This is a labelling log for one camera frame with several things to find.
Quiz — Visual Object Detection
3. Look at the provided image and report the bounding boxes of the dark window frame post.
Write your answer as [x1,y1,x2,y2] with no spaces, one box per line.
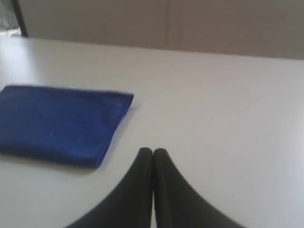
[11,0,29,38]

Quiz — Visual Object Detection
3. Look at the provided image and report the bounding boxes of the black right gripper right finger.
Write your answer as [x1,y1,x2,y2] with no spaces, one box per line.
[153,149,242,228]

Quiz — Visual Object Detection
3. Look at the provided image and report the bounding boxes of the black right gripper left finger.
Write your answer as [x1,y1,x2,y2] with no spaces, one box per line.
[68,148,153,228]

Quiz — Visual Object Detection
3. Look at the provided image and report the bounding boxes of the blue microfiber towel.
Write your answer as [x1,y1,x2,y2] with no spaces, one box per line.
[0,85,134,168]

